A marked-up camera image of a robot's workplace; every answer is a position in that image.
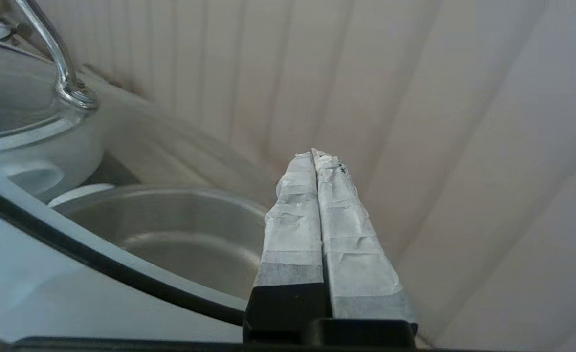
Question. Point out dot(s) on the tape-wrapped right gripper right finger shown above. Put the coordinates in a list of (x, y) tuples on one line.
[(356, 254)]

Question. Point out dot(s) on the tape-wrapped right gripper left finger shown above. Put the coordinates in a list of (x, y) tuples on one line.
[(293, 244)]

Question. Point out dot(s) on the white pot with steel interior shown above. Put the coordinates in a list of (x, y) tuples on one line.
[(170, 244)]

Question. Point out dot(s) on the large black glass cooktop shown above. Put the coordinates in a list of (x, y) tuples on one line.
[(112, 173)]

